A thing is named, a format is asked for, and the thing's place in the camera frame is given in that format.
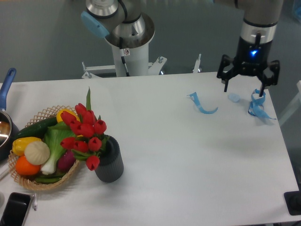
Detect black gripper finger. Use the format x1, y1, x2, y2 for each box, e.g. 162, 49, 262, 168
217, 54, 240, 92
259, 60, 280, 97

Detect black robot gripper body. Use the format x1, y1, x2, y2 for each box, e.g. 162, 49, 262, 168
234, 37, 272, 76

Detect red tulip bouquet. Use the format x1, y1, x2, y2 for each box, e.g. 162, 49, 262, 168
60, 90, 109, 171

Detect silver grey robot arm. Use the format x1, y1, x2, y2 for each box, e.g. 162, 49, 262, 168
217, 0, 284, 96

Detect dark grey ribbed vase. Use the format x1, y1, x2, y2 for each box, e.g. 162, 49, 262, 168
95, 137, 124, 183

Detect small blue plastic cap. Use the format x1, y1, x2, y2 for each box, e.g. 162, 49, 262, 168
228, 93, 240, 103

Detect blue ribbon strip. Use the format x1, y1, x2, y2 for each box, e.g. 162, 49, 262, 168
188, 92, 218, 114

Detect tangled blue ribbon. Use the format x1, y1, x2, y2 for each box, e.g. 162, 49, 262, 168
248, 89, 276, 120

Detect black corner device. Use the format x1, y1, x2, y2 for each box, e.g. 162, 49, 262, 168
284, 191, 301, 216

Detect yellow squash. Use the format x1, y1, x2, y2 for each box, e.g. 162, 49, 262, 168
56, 108, 79, 125

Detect green bok choy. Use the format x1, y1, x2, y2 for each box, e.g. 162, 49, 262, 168
41, 121, 76, 175

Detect purple sweet potato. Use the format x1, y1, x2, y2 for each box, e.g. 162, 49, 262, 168
58, 150, 76, 172

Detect woven wicker basket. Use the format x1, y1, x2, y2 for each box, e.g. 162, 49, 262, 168
8, 105, 80, 191

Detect green cucumber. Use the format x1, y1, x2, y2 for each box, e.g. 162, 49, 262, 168
15, 117, 57, 139

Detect white steamed bun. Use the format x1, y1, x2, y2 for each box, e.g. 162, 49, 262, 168
24, 141, 50, 165

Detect green pea pods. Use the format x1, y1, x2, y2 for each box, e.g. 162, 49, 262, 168
34, 174, 65, 184

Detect yellow bell pepper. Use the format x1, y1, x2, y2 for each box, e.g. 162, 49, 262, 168
12, 137, 42, 156

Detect orange fruit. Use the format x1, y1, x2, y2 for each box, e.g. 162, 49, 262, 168
15, 156, 40, 176

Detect black smartphone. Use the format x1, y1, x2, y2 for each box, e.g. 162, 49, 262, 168
0, 192, 32, 226

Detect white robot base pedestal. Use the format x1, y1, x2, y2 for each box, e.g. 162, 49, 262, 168
80, 0, 156, 77

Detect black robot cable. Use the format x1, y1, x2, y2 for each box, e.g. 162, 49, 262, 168
118, 37, 130, 77

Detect blue handled saucepan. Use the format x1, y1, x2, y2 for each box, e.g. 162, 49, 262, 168
0, 68, 19, 161

